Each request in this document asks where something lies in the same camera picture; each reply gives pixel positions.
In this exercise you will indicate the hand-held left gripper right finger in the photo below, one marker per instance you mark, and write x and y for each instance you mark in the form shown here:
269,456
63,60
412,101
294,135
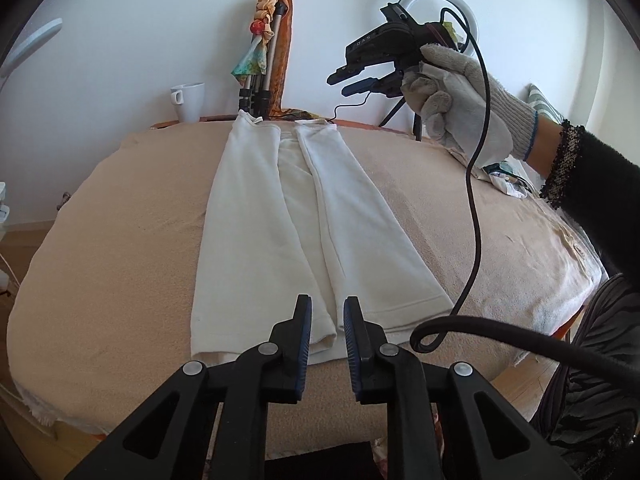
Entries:
349,345

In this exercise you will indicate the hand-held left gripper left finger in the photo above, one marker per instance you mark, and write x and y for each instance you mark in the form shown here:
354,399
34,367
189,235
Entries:
305,340

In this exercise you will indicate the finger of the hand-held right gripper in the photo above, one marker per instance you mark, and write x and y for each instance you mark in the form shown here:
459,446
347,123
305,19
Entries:
357,85
350,73

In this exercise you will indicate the white pants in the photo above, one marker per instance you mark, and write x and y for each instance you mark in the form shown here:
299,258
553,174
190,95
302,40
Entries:
250,240

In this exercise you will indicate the person's right forearm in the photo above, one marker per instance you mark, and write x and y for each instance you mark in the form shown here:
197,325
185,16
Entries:
590,180

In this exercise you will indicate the person's right hand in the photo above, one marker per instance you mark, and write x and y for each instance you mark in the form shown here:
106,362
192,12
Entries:
465,105

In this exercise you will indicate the orange cloth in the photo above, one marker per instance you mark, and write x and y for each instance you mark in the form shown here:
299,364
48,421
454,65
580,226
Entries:
286,45

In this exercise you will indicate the silver tripod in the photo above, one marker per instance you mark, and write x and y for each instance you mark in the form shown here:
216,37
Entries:
267,55

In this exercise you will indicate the colourful knotted scarf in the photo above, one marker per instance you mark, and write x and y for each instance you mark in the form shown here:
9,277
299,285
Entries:
256,55

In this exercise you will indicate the dark cloth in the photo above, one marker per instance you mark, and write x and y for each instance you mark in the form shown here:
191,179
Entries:
320,462

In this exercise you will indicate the white mug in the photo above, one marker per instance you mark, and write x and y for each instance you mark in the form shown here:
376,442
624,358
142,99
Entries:
189,102

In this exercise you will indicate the striped cushion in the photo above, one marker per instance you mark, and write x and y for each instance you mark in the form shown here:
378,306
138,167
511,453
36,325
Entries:
545,102

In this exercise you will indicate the crumpled printed cloth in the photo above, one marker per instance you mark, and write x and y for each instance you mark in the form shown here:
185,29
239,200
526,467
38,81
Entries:
507,180

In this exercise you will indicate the beige blanket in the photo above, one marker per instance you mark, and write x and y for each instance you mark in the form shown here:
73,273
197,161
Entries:
115,260

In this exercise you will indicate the person's dark striped clothing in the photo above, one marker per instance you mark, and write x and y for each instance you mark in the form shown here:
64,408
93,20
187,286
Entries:
600,410

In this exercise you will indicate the white power strip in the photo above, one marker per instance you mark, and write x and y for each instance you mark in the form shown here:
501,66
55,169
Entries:
3,207

